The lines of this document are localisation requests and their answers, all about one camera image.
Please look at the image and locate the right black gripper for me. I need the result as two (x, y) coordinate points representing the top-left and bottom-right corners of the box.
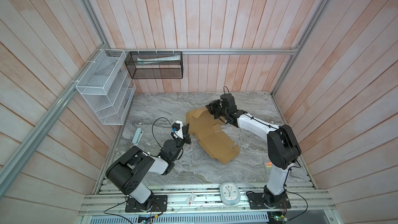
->
(205, 100), (229, 120)

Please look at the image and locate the brown cardboard box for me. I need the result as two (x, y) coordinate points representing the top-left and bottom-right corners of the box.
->
(186, 107), (240, 164)

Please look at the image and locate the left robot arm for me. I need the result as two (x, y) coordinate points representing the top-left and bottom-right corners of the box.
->
(105, 121), (191, 208)

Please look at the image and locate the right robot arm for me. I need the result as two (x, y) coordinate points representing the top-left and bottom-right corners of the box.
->
(206, 93), (302, 197)

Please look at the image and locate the light blue small device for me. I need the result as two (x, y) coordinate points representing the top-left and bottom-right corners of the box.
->
(132, 128), (143, 146)

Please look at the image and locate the white paper tag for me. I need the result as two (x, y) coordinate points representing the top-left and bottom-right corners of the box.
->
(186, 192), (197, 205)

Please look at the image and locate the white round clock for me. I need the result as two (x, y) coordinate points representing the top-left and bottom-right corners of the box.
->
(219, 182), (240, 206)

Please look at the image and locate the colourful marker pack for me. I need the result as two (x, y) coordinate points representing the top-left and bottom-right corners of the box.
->
(263, 162), (273, 173)

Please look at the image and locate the paper in black basket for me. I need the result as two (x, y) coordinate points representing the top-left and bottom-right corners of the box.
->
(136, 55), (181, 65)

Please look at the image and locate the aluminium rail front frame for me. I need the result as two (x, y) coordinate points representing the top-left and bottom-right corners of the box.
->
(78, 181), (336, 216)

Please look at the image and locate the black wire mesh basket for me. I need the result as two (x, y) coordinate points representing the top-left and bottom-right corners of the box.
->
(124, 51), (184, 79)

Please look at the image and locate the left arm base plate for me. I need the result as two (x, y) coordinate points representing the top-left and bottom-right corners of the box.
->
(125, 194), (168, 213)

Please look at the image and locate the white wire mesh shelf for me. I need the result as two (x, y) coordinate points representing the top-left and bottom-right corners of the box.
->
(76, 49), (136, 125)

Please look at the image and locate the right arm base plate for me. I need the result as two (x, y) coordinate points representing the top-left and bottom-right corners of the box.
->
(246, 191), (291, 209)

